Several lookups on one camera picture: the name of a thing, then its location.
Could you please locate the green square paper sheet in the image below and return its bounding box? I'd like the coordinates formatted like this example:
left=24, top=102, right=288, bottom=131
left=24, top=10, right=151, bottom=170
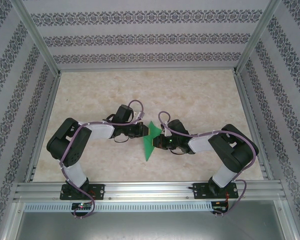
left=142, top=120, right=164, bottom=163

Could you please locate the grey sheet metal tray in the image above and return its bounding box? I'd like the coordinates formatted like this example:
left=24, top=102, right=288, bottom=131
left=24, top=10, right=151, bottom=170
left=11, top=201, right=300, bottom=240

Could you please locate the small circuit board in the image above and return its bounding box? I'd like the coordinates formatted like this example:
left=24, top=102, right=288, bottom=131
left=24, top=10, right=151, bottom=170
left=71, top=202, right=92, bottom=210
left=212, top=201, right=228, bottom=213

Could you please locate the aluminium mounting rail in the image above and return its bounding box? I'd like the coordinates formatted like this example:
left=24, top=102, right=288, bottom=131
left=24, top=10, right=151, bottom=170
left=13, top=181, right=285, bottom=202

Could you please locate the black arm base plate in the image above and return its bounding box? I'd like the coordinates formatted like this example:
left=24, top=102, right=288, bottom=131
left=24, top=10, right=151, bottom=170
left=192, top=182, right=240, bottom=200
left=59, top=183, right=106, bottom=201

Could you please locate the slotted grey cable duct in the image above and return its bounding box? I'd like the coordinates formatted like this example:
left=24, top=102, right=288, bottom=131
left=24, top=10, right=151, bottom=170
left=23, top=201, right=213, bottom=213

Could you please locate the aluminium table side rail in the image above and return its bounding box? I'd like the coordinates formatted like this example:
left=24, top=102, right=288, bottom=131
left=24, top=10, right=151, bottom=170
left=233, top=72, right=275, bottom=181
left=23, top=72, right=63, bottom=183

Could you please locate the aluminium frame post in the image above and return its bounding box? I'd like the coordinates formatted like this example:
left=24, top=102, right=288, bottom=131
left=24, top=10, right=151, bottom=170
left=11, top=0, right=62, bottom=76
left=233, top=0, right=283, bottom=75

